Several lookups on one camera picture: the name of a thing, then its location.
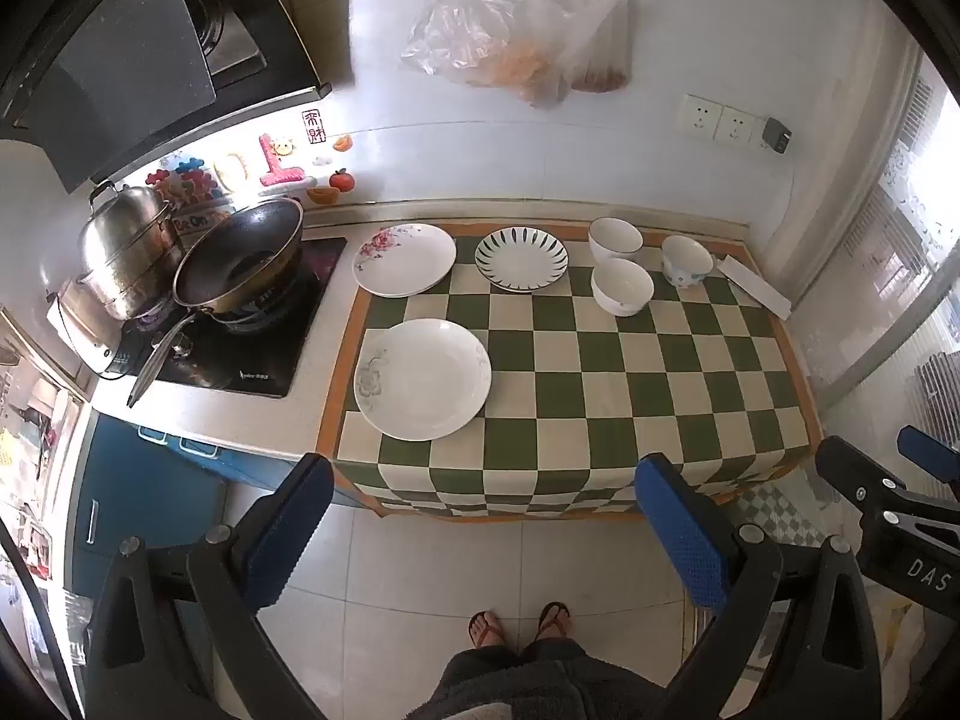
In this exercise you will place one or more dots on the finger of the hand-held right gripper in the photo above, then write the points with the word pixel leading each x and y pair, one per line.
pixel 840 459
pixel 928 451

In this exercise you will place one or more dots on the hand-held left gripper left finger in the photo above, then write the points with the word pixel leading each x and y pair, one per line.
pixel 289 532

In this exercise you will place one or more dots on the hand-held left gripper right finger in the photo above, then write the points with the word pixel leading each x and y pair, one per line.
pixel 679 532

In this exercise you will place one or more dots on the white bowl with dark rim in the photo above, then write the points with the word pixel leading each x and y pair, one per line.
pixel 622 289
pixel 615 238

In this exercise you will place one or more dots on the white plastic bag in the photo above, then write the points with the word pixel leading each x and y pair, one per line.
pixel 911 637

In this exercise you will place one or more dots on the small checkered floor mat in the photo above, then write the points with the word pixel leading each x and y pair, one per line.
pixel 780 517

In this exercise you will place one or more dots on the blue kitchen cabinet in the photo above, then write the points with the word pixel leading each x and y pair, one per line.
pixel 142 495

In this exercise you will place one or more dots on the person's right foot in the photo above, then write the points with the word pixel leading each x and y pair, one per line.
pixel 553 619

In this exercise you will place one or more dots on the person's foot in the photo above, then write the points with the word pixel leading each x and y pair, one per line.
pixel 553 619
pixel 487 626

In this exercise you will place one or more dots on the green checkered tablecloth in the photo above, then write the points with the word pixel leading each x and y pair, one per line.
pixel 600 390

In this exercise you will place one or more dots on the black glass gas stove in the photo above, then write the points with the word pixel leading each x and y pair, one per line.
pixel 232 367

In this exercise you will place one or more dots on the white paper strip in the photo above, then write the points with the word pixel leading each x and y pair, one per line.
pixel 752 286

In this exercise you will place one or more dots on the white plate with grey flowers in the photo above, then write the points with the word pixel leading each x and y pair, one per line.
pixel 422 379

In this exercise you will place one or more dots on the person's dark grey pants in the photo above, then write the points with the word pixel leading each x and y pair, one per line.
pixel 540 682

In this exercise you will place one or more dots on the person's left foot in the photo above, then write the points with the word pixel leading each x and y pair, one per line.
pixel 487 626

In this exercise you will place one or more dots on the window with frosted film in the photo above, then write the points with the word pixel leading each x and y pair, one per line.
pixel 892 210

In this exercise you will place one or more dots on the white bowl with blue pattern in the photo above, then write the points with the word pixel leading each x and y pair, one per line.
pixel 686 259

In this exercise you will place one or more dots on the cluttered side shelf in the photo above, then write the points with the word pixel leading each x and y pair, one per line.
pixel 34 465

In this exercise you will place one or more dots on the white kitchen appliance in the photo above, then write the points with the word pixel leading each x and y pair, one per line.
pixel 79 330

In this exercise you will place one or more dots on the white plate with pink flowers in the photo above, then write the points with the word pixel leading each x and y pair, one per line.
pixel 405 259

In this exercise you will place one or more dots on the white plate with dark stripes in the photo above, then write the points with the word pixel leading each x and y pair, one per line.
pixel 521 259

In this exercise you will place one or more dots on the steel steamer pot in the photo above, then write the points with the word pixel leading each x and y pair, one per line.
pixel 127 247

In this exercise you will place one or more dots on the black plug adapter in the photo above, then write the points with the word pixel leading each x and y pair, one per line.
pixel 776 135

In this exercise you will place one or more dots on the clear plastic bag red contents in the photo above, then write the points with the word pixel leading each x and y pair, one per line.
pixel 604 71

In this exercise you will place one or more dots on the black range hood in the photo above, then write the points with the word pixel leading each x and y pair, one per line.
pixel 112 52

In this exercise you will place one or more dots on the clear plastic bag orange contents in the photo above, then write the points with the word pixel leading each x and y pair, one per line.
pixel 510 15

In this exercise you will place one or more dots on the white wall socket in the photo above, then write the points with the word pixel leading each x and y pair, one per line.
pixel 701 116
pixel 733 127

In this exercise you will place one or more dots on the red fruit wall sticker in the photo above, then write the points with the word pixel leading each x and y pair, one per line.
pixel 341 180

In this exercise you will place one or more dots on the pink letter wall sticker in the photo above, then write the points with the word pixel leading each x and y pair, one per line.
pixel 281 165

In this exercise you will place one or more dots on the colourful wall stickers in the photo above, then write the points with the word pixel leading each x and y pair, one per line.
pixel 184 180

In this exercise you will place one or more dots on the red seal wall sticker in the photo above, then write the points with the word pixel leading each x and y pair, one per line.
pixel 310 126

